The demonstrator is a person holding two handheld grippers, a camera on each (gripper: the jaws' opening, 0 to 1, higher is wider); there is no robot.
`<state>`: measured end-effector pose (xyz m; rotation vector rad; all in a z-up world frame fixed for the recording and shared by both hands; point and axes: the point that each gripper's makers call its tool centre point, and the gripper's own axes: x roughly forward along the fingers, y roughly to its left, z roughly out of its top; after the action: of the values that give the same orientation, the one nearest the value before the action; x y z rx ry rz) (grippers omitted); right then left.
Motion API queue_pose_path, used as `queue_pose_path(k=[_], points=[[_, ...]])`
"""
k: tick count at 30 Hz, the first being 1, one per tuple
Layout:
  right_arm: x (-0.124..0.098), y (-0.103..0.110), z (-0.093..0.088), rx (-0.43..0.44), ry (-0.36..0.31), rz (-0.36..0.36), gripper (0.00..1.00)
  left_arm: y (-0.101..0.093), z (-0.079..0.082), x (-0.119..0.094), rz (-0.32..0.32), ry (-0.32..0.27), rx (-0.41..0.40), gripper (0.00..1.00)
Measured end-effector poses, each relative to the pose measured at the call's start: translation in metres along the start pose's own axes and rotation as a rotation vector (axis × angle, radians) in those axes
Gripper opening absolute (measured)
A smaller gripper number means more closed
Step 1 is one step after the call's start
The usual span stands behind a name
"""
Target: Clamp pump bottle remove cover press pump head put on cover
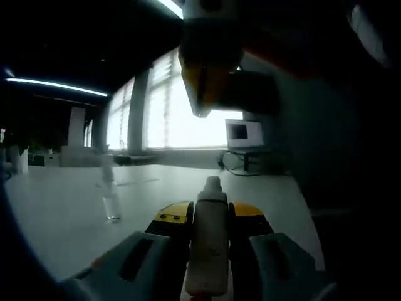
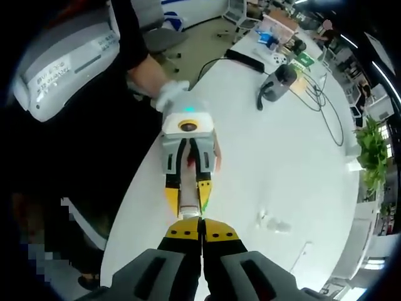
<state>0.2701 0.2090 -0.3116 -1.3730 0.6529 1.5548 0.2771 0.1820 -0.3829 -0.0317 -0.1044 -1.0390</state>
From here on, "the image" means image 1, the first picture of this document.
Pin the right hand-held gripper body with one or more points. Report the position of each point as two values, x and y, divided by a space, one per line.
213 22

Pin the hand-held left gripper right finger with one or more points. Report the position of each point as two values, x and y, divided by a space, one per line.
269 260

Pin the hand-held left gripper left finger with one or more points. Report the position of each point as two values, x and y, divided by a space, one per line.
147 257

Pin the white pump bottle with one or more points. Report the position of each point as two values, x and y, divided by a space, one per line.
206 244

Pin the clear pump bottle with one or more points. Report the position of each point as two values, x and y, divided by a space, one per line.
111 203

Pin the person's left hand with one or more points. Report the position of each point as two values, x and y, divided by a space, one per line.
201 296

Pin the window with white blinds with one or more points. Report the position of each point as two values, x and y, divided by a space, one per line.
169 119
120 119

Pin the long ceiling light strip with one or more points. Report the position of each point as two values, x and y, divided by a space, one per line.
170 6
56 84

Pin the white framed monitor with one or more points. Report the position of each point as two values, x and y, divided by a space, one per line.
253 133

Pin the dark monitor stand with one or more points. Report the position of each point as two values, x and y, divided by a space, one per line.
247 160

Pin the white plant pot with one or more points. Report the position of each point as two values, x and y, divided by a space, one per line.
19 161

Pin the dark wall screen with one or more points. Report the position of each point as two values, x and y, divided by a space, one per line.
253 91

